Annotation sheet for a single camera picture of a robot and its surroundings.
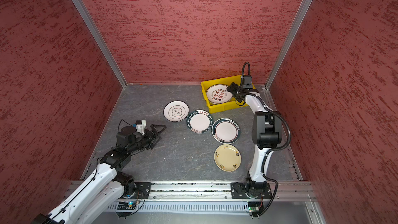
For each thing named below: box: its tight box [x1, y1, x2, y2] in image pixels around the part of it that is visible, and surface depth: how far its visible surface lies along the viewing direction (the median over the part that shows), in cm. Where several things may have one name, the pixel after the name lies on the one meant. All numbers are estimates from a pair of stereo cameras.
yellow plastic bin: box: [201, 75, 249, 114], surface depth 108 cm
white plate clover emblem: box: [163, 100, 190, 122], surface depth 106 cm
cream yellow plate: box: [213, 144, 243, 173], surface depth 87 cm
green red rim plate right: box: [211, 117, 241, 145], surface depth 97 cm
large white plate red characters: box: [206, 84, 234, 105], surface depth 112 cm
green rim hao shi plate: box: [186, 109, 214, 134], surface depth 102 cm
